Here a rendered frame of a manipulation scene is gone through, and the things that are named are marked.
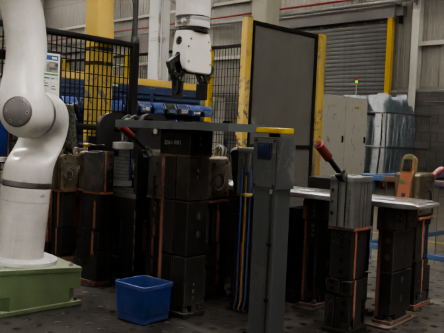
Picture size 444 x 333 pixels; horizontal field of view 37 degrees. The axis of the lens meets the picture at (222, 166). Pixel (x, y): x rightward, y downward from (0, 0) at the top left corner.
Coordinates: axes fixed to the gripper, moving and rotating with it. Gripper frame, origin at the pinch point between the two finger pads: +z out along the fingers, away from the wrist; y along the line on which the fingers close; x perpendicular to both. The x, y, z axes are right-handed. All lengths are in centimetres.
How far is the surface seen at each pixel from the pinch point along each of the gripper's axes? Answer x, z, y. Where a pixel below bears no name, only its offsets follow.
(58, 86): 121, -7, 60
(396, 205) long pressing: -45, 23, 21
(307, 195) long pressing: -21.0, 23.5, 22.8
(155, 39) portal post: 367, -83, 385
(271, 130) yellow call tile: -26.9, 7.7, -4.7
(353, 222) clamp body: -39.6, 27.3, 10.7
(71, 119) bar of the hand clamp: 67, 7, 21
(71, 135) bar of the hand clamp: 67, 12, 21
